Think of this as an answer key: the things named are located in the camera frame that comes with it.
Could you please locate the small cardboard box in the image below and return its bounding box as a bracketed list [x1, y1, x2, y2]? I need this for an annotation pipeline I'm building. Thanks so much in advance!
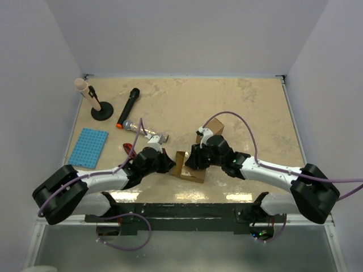
[202, 118, 225, 135]

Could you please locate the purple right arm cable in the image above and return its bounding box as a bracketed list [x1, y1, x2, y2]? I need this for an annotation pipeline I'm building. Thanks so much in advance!
[201, 111, 363, 244]

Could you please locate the red black utility knife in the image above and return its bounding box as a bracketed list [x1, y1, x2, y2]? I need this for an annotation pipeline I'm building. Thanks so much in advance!
[123, 143, 137, 158]

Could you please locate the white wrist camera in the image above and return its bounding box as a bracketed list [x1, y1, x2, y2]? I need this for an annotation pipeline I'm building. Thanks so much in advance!
[196, 126, 214, 148]
[146, 134, 167, 153]

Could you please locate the blue studded building plate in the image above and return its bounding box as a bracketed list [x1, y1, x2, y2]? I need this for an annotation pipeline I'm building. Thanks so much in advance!
[68, 128, 108, 169]

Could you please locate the beige microphone on stand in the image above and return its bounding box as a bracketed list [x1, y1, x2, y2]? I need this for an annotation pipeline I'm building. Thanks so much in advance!
[74, 78, 102, 112]

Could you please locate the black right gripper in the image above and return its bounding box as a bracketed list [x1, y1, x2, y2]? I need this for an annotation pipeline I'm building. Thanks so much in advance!
[185, 142, 224, 171]

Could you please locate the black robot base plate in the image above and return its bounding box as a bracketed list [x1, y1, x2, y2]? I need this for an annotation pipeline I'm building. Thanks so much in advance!
[85, 203, 286, 235]

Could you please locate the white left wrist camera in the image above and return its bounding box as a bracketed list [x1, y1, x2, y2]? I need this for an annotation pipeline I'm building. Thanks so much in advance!
[146, 134, 167, 153]

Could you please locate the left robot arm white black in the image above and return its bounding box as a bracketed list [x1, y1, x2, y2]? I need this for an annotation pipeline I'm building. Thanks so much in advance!
[32, 147, 176, 225]

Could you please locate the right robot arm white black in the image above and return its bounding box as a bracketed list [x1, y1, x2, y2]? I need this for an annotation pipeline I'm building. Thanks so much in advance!
[185, 135, 340, 224]

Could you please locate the black microphone orange end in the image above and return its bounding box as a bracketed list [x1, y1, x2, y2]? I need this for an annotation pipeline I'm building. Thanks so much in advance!
[116, 88, 140, 129]

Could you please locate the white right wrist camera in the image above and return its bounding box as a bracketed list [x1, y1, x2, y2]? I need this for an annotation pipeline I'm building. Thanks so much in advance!
[196, 126, 214, 148]

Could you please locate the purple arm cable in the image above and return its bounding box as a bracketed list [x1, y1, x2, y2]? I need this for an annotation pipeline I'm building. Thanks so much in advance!
[201, 111, 363, 244]
[37, 118, 154, 251]

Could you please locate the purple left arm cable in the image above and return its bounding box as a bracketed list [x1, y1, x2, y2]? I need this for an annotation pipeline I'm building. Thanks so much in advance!
[37, 118, 154, 251]

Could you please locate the taped cardboard box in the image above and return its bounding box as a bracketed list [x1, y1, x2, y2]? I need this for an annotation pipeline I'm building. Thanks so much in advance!
[170, 151, 206, 184]

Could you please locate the silver glitter microphone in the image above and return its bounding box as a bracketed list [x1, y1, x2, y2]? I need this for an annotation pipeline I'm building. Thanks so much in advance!
[123, 120, 169, 143]

